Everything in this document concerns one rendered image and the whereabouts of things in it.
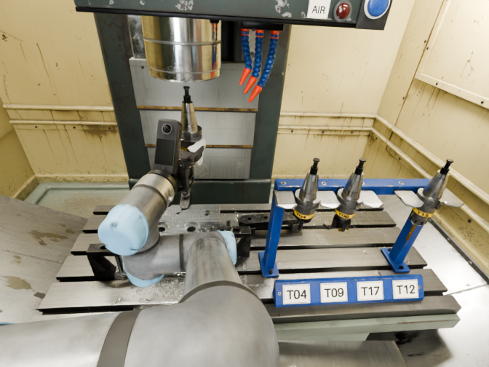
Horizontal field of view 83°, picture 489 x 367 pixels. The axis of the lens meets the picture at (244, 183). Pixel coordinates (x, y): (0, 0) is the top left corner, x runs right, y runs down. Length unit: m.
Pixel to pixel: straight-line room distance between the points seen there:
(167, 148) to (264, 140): 0.73
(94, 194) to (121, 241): 1.42
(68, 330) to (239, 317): 0.10
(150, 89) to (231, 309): 1.01
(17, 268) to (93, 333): 1.21
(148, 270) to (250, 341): 0.39
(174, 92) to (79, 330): 1.00
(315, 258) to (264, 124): 0.60
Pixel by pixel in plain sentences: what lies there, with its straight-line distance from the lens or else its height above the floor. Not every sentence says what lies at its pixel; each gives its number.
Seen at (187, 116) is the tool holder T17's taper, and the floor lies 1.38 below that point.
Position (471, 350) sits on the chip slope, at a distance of 1.19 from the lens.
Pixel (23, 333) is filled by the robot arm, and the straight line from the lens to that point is 0.22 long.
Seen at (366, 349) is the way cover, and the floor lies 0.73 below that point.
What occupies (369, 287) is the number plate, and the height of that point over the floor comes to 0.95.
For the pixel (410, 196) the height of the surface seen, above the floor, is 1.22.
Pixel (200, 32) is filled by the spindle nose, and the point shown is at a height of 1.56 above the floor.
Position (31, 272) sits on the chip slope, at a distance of 1.39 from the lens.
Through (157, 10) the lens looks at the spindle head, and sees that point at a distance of 0.46.
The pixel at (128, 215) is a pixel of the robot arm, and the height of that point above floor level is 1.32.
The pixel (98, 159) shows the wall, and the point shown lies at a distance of 1.84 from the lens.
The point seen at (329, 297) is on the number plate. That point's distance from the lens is 0.88.
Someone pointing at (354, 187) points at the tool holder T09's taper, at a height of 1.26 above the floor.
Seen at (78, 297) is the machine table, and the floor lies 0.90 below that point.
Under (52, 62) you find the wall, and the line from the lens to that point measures 1.70.
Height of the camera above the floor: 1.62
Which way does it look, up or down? 34 degrees down
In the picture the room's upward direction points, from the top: 4 degrees clockwise
